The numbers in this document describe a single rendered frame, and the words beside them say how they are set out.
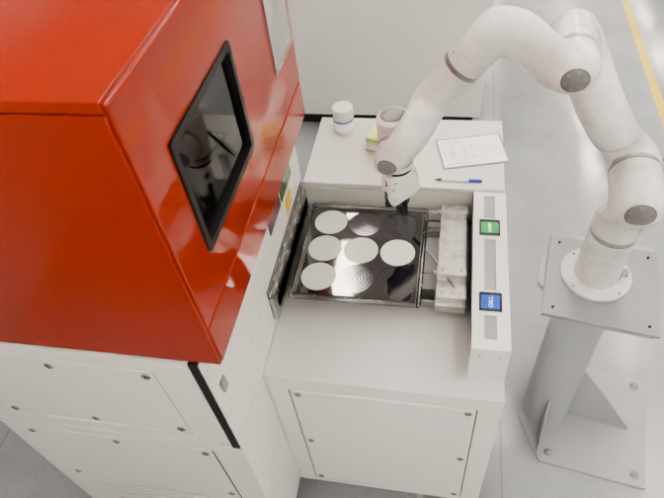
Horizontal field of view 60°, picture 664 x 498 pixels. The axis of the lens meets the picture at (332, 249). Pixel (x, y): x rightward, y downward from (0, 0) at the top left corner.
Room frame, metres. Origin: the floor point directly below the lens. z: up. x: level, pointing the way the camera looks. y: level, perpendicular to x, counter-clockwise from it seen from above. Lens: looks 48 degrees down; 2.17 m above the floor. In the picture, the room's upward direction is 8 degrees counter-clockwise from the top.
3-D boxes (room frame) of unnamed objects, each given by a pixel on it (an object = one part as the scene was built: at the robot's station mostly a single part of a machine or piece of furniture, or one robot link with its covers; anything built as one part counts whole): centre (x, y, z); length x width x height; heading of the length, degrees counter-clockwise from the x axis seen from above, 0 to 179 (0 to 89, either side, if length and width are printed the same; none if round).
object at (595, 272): (0.96, -0.73, 0.93); 0.19 x 0.19 x 0.18
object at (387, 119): (1.15, -0.20, 1.27); 0.09 x 0.08 x 0.13; 160
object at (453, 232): (1.07, -0.34, 0.87); 0.36 x 0.08 x 0.03; 164
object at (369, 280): (1.12, -0.08, 0.90); 0.34 x 0.34 x 0.01; 74
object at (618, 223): (0.93, -0.72, 1.14); 0.19 x 0.12 x 0.24; 160
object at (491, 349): (0.96, -0.41, 0.89); 0.55 x 0.09 x 0.14; 164
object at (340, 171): (1.47, -0.28, 0.89); 0.62 x 0.35 x 0.14; 74
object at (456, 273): (0.99, -0.32, 0.89); 0.08 x 0.03 x 0.03; 74
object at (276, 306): (1.17, 0.12, 0.89); 0.44 x 0.02 x 0.10; 164
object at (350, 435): (1.17, -0.21, 0.41); 0.97 x 0.64 x 0.82; 164
